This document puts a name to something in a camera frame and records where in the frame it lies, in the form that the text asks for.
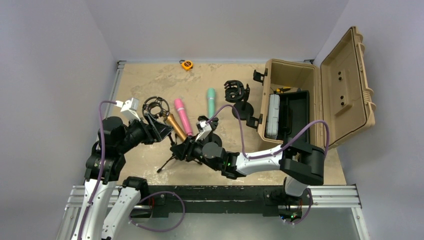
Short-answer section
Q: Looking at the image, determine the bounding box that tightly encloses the mint green microphone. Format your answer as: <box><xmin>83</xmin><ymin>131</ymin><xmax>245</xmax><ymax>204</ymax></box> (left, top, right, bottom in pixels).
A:
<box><xmin>206</xmin><ymin>88</ymin><xmax>216</xmax><ymax>119</ymax></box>

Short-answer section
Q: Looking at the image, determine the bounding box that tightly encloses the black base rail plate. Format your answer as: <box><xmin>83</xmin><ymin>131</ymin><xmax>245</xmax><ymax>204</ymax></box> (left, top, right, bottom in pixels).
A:
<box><xmin>130</xmin><ymin>185</ymin><xmax>311</xmax><ymax>219</ymax></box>

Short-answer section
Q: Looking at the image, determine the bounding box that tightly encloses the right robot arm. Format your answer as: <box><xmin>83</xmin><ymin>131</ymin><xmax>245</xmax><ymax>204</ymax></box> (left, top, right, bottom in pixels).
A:
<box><xmin>170</xmin><ymin>138</ymin><xmax>326</xmax><ymax>204</ymax></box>

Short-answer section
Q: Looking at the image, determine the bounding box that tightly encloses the black tripod microphone stand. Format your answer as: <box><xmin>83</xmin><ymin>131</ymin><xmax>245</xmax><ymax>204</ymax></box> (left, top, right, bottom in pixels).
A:
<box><xmin>142</xmin><ymin>96</ymin><xmax>202</xmax><ymax>173</ymax></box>

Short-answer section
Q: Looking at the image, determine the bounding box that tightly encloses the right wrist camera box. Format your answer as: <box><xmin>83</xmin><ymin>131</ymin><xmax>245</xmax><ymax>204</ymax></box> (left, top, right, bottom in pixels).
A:
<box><xmin>195</xmin><ymin>120</ymin><xmax>212</xmax><ymax>142</ymax></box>

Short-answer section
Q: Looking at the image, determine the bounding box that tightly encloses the orange tape measure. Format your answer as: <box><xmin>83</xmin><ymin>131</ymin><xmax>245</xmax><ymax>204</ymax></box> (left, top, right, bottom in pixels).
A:
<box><xmin>179</xmin><ymin>59</ymin><xmax>194</xmax><ymax>71</ymax></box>

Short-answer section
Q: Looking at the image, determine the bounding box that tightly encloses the tan plastic case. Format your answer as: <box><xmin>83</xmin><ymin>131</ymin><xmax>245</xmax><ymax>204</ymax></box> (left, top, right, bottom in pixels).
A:
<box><xmin>246</xmin><ymin>26</ymin><xmax>376</xmax><ymax>149</ymax></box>

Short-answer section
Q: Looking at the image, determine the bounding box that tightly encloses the pink microphone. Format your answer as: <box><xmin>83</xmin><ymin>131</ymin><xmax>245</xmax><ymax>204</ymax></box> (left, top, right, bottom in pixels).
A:
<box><xmin>174</xmin><ymin>98</ymin><xmax>193</xmax><ymax>136</ymax></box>

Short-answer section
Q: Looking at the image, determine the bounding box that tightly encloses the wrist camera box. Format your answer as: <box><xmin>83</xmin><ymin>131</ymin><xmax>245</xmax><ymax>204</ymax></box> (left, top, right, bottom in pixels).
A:
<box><xmin>195</xmin><ymin>120</ymin><xmax>212</xmax><ymax>142</ymax></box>
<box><xmin>120</xmin><ymin>97</ymin><xmax>141</xmax><ymax>122</ymax></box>

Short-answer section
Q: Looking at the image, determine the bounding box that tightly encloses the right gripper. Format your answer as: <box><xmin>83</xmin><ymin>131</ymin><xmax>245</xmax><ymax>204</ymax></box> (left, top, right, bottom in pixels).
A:
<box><xmin>170</xmin><ymin>133</ymin><xmax>221</xmax><ymax>171</ymax></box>

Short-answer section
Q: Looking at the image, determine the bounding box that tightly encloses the gold microphone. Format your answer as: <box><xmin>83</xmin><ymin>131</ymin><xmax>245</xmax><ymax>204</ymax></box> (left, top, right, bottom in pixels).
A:
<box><xmin>164</xmin><ymin>113</ymin><xmax>187</xmax><ymax>142</ymax></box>

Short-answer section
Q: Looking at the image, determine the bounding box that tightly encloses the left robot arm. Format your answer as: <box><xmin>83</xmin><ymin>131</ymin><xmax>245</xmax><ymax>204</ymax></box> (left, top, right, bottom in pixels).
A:
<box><xmin>71</xmin><ymin>115</ymin><xmax>173</xmax><ymax>240</ymax></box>

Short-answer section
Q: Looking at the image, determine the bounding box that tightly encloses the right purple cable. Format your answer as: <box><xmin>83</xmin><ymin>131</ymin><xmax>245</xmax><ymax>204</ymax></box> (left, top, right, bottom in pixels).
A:
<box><xmin>205</xmin><ymin>104</ymin><xmax>331</xmax><ymax>226</ymax></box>

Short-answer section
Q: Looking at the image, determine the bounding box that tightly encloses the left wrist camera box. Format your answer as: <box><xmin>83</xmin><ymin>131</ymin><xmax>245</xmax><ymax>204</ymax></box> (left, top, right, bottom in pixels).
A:
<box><xmin>120</xmin><ymin>97</ymin><xmax>141</xmax><ymax>122</ymax></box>

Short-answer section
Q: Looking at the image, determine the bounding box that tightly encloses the yellow black tool in case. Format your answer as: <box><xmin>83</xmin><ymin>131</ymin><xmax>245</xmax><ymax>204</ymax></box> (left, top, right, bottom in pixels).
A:
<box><xmin>273</xmin><ymin>86</ymin><xmax>291</xmax><ymax>94</ymax></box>

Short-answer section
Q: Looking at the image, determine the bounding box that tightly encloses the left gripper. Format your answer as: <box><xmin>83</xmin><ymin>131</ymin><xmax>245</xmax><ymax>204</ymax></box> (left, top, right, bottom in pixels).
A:
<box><xmin>117</xmin><ymin>112</ymin><xmax>173</xmax><ymax>153</ymax></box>

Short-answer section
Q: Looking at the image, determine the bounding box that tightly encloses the black tray in case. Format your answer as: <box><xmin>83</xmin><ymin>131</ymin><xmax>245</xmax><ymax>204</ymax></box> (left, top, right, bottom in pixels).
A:
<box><xmin>277</xmin><ymin>90</ymin><xmax>310</xmax><ymax>141</ymax></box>

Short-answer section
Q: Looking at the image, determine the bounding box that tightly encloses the grey box in case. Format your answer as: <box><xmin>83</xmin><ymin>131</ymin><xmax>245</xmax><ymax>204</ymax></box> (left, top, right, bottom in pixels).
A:
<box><xmin>265</xmin><ymin>94</ymin><xmax>280</xmax><ymax>140</ymax></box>

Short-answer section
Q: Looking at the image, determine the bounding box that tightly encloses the black round-base stand with shockmount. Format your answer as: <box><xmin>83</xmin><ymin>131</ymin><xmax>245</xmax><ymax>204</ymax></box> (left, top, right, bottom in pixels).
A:
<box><xmin>224</xmin><ymin>80</ymin><xmax>254</xmax><ymax>121</ymax></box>

